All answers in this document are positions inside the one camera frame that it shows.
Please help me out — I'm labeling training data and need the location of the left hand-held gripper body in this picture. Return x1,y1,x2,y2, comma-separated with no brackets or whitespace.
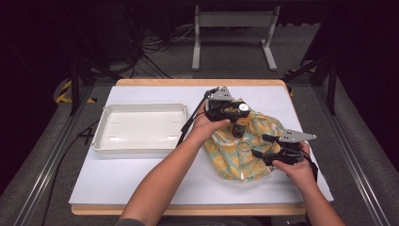
204,86,235,122

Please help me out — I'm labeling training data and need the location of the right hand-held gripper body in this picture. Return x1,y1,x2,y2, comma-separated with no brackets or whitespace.
266,128,317,167

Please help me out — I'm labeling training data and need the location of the lemon print cloth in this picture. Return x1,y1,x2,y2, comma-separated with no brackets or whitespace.
204,97,287,184

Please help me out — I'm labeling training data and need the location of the person's right hand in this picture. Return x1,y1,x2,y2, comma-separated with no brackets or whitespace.
271,140,318,193

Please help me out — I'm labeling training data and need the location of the person's left hand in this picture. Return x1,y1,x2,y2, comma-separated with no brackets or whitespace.
187,101,231,146

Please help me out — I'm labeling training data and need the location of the black tripod stand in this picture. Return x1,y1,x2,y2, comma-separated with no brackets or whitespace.
281,55,339,116
69,56,124,117

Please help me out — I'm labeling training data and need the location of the white plastic tray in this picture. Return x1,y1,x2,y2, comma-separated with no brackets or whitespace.
90,103,188,154

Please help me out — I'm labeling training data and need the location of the grey metal stand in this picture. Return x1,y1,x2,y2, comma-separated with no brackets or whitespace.
191,4,281,72

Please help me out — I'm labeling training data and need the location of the yellow black floor tape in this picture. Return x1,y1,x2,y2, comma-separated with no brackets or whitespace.
55,79,97,105

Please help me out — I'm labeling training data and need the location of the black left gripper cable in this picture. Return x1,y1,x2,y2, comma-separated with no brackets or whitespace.
176,86,221,148

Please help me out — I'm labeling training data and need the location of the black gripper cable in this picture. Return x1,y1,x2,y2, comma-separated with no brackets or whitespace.
301,149,320,184
176,86,221,148

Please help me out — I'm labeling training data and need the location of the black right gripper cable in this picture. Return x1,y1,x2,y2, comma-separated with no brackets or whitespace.
301,149,320,184

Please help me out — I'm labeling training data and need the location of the aluminium floor rail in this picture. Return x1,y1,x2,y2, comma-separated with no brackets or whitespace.
13,86,96,226
312,86,392,226

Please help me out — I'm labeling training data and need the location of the bundle of floor cables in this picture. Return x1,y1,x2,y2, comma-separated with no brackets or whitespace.
123,22,197,79

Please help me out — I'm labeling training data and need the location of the thin black floor cable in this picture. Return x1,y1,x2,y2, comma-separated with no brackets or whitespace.
40,120,102,226

